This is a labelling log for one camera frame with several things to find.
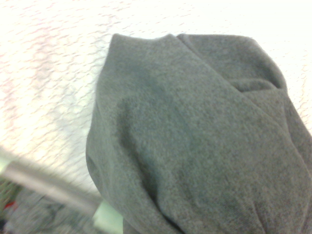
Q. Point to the dark grey fleece garment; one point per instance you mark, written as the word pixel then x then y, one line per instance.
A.
pixel 195 136

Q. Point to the pale green laundry basket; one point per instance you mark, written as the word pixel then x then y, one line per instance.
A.
pixel 56 187

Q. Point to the white quilted bedspread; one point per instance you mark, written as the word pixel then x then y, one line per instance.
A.
pixel 53 80

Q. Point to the crumpled grey shirt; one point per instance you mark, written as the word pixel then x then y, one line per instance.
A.
pixel 44 217

